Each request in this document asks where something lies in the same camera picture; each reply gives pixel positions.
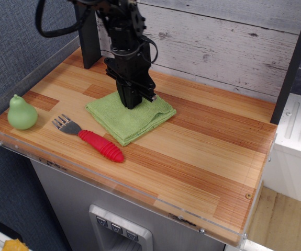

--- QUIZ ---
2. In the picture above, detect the black cable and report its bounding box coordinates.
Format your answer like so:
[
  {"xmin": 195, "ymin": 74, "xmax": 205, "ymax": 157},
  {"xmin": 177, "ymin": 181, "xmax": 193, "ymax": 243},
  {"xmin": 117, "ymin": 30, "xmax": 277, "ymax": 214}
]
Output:
[{"xmin": 35, "ymin": 0, "xmax": 159, "ymax": 65}]

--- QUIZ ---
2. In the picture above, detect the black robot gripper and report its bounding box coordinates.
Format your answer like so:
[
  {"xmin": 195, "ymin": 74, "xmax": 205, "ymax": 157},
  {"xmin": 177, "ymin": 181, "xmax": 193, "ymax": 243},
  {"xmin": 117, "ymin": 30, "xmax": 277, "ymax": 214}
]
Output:
[{"xmin": 104, "ymin": 41, "xmax": 157, "ymax": 109}]

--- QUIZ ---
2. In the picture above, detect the black vertical post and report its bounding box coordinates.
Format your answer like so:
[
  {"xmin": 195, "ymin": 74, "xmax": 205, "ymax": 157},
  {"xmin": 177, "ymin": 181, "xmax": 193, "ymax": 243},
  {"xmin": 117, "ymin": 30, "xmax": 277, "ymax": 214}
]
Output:
[
  {"xmin": 270, "ymin": 31, "xmax": 301, "ymax": 125},
  {"xmin": 78, "ymin": 10, "xmax": 102, "ymax": 69}
]

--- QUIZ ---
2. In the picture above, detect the silver dispenser panel with buttons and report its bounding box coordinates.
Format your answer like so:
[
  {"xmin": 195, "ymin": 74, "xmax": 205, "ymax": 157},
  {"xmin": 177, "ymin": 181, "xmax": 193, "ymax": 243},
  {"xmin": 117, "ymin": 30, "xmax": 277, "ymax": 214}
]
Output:
[{"xmin": 88, "ymin": 204, "xmax": 153, "ymax": 250}]

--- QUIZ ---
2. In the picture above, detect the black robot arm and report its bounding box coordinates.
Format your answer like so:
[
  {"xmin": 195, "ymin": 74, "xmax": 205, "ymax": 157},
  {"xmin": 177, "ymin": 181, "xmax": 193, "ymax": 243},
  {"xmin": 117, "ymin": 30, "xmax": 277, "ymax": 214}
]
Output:
[{"xmin": 75, "ymin": 1, "xmax": 157, "ymax": 109}]

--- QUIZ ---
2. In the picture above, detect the green cloth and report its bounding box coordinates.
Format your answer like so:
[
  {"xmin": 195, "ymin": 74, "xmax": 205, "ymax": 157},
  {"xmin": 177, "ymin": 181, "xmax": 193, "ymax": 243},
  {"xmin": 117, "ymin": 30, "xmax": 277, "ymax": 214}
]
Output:
[{"xmin": 85, "ymin": 92, "xmax": 176, "ymax": 146}]

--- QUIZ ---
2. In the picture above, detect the red handled metal fork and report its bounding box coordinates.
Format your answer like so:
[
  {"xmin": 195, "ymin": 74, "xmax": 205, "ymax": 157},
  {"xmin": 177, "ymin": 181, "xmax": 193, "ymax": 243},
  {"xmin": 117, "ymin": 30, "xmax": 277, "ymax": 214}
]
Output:
[{"xmin": 52, "ymin": 114, "xmax": 124, "ymax": 163}]

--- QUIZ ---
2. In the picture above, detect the black left vertical post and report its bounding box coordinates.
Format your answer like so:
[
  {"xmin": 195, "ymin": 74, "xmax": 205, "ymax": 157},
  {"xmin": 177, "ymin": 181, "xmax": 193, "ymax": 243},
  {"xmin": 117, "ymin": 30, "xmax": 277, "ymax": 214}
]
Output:
[{"xmin": 78, "ymin": 10, "xmax": 102, "ymax": 69}]

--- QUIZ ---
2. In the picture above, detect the yellow object at corner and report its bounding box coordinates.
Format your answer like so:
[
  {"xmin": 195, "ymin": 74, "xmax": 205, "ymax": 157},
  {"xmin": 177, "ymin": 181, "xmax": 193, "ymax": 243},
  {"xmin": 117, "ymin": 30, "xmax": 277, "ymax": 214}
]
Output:
[{"xmin": 2, "ymin": 239, "xmax": 29, "ymax": 251}]

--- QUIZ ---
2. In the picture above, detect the grey toy fridge cabinet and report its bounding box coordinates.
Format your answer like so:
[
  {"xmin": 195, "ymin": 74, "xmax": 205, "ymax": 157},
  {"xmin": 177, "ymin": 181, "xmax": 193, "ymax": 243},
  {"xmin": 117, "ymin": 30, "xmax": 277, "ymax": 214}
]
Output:
[{"xmin": 31, "ymin": 161, "xmax": 225, "ymax": 250}]

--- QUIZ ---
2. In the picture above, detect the white toy sink unit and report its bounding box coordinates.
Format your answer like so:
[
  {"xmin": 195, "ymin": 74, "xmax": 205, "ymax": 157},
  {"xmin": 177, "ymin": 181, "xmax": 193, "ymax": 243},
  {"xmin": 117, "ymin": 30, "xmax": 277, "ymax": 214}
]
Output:
[{"xmin": 262, "ymin": 94, "xmax": 301, "ymax": 201}]

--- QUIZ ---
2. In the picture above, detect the black right vertical post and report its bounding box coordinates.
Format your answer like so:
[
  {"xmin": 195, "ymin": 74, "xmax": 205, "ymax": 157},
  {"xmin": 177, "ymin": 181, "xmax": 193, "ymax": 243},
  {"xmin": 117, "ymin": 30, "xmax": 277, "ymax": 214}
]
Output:
[{"xmin": 270, "ymin": 31, "xmax": 301, "ymax": 125}]

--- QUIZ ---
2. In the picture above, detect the green toy pear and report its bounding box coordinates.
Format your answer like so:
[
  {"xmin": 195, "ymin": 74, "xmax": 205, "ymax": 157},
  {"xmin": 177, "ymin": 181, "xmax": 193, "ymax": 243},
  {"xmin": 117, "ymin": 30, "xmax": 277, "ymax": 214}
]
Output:
[{"xmin": 7, "ymin": 94, "xmax": 38, "ymax": 130}]

